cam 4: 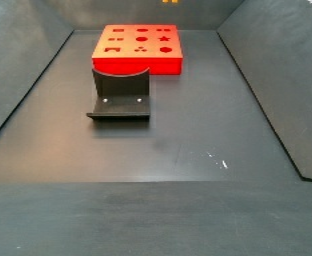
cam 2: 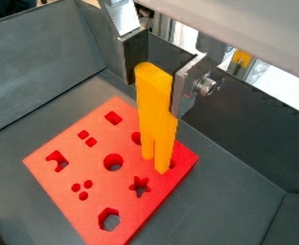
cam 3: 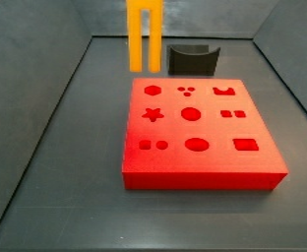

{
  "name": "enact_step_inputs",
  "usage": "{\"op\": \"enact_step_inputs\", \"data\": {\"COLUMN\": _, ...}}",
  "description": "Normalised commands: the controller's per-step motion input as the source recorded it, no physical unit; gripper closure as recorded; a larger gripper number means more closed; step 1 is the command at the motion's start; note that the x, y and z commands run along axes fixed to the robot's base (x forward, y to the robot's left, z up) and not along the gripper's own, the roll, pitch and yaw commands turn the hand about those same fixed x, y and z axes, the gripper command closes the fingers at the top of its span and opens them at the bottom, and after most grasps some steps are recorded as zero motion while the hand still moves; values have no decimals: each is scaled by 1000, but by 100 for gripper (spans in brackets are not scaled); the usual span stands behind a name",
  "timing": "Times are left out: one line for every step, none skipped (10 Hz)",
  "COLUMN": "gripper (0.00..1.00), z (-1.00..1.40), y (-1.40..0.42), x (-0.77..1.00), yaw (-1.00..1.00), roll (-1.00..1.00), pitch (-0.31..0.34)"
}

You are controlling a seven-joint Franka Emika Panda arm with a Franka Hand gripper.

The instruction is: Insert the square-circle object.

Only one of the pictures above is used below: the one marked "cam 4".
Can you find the yellow object at top edge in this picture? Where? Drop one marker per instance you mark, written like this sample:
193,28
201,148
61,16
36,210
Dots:
169,1

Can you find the red shape-sorter box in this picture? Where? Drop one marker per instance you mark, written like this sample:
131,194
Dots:
131,48

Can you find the black curved holder bracket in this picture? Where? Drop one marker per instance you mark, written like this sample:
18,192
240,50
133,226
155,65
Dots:
121,89

